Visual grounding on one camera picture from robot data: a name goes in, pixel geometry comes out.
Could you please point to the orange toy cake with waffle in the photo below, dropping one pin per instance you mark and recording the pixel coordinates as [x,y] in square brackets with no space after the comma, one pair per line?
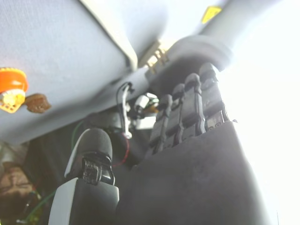
[11,82]

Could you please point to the wooden peg board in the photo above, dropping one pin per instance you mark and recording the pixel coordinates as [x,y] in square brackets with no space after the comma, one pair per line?
[155,57]

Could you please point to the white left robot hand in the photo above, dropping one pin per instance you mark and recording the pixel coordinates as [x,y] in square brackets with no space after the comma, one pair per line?
[187,175]

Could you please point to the yellow triangle three-hole block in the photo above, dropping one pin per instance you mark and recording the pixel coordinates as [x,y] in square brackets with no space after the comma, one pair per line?
[211,14]

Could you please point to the person with dark hair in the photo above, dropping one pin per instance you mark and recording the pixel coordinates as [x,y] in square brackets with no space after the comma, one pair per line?
[14,185]

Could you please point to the brown lumpy toy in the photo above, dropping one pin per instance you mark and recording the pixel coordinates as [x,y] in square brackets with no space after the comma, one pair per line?
[37,103]

